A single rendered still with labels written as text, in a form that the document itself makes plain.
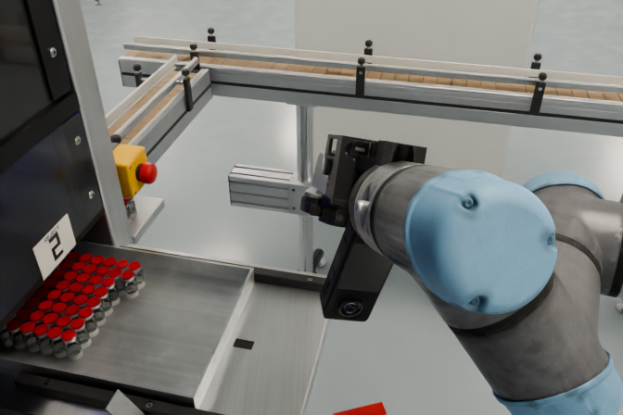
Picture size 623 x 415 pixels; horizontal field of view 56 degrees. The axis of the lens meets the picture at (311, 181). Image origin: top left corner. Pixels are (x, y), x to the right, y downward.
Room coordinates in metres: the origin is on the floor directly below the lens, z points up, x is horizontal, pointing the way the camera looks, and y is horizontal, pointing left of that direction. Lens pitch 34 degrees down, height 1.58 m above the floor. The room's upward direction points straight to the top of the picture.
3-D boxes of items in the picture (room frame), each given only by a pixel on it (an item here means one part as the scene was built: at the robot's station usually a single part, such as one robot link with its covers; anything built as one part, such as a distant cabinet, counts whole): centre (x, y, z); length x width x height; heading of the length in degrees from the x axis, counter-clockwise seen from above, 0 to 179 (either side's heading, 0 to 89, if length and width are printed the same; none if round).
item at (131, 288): (0.70, 0.30, 0.90); 0.02 x 0.02 x 0.05
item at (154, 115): (1.23, 0.43, 0.92); 0.69 x 0.16 x 0.16; 167
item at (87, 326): (0.65, 0.33, 0.90); 0.18 x 0.02 x 0.05; 167
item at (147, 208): (0.94, 0.39, 0.87); 0.14 x 0.13 x 0.02; 77
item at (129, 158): (0.91, 0.35, 1.00); 0.08 x 0.07 x 0.07; 77
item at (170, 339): (0.64, 0.29, 0.90); 0.34 x 0.26 x 0.04; 77
